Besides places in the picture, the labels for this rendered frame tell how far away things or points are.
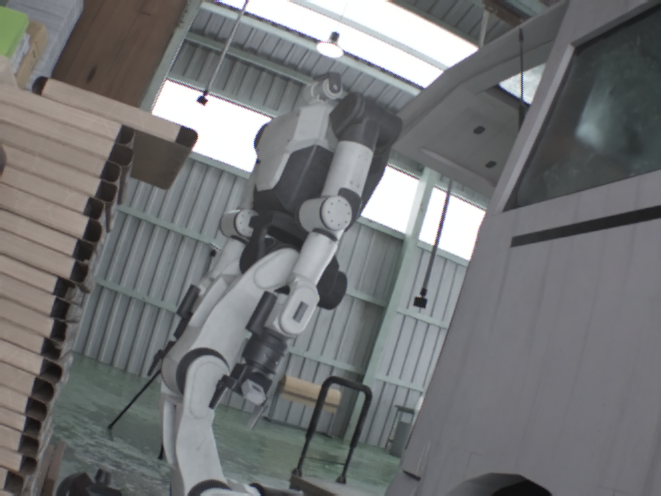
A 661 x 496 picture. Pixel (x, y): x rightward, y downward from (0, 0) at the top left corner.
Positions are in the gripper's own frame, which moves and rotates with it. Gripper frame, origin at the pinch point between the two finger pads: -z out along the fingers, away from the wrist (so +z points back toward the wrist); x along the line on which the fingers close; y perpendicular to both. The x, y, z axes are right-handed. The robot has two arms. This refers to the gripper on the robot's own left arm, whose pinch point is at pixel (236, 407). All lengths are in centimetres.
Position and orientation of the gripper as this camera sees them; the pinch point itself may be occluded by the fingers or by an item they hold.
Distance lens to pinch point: 146.9
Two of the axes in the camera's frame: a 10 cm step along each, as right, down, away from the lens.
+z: 4.4, -8.5, 2.8
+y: 5.4, 0.0, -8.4
